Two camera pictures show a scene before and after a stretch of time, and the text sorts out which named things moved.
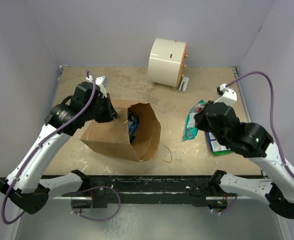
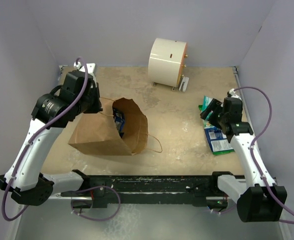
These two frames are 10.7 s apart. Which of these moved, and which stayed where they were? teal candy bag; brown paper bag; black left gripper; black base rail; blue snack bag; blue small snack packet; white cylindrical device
Moved: brown paper bag; blue small snack packet; teal candy bag; black left gripper
Stayed: black base rail; white cylindrical device; blue snack bag
